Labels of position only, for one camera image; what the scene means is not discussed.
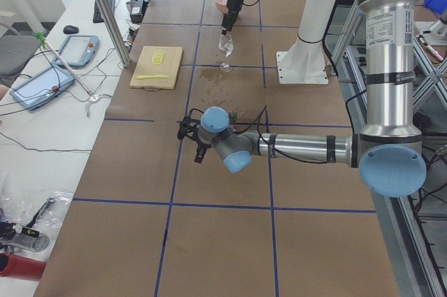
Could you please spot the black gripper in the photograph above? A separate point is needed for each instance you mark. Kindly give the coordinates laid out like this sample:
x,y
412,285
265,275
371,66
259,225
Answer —
x,y
232,5
203,142

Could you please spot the steel double jigger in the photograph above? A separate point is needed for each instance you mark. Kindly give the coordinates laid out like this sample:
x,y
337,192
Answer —
x,y
233,115

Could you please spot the clear wine glass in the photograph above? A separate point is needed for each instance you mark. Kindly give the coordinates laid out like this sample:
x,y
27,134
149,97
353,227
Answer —
x,y
226,46

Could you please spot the pink bowl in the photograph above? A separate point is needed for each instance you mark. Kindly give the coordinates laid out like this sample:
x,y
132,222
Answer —
x,y
221,6

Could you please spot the bamboo cutting board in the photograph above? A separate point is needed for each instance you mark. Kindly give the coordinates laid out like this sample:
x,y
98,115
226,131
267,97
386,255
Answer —
x,y
171,61

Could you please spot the yellow plastic knife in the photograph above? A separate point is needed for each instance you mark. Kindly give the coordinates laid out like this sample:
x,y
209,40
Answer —
x,y
157,76

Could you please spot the blue teach pendant far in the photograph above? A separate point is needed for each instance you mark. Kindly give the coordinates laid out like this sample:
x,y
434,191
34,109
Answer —
x,y
78,50

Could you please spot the blue teach pendant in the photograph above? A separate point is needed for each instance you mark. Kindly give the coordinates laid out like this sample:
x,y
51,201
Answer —
x,y
78,50
42,88

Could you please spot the black computer mouse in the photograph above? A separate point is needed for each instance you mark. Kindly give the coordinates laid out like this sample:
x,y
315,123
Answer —
x,y
70,29

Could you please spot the blue teach pendant near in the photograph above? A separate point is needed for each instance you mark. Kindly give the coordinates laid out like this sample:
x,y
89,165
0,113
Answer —
x,y
42,88

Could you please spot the grey office chair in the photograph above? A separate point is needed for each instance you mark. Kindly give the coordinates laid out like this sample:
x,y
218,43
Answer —
x,y
16,51

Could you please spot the red cylinder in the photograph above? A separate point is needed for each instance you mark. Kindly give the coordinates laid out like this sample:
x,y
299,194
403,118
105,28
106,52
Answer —
x,y
22,268

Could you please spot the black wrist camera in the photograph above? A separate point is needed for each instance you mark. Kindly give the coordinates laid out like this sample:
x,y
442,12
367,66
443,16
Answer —
x,y
185,128

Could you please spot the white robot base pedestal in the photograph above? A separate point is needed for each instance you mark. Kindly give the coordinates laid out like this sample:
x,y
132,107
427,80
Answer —
x,y
304,62

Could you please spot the aluminium frame post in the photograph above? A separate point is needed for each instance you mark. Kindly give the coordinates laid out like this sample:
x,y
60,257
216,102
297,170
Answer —
x,y
113,31

